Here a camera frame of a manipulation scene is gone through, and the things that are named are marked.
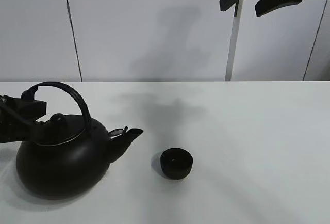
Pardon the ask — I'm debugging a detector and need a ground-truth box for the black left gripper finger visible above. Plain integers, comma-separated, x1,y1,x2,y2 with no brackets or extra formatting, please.
1,95,47,119
1,121,48,143

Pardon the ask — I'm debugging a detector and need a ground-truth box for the black metal teapot kettle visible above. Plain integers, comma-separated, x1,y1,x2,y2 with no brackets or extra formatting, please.
16,82,143,199

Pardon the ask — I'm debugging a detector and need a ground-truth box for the small black teacup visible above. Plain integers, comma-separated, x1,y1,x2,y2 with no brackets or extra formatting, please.
160,148,193,180

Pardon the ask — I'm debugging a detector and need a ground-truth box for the white vertical post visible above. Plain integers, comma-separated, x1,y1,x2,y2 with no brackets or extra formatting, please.
225,0,243,82

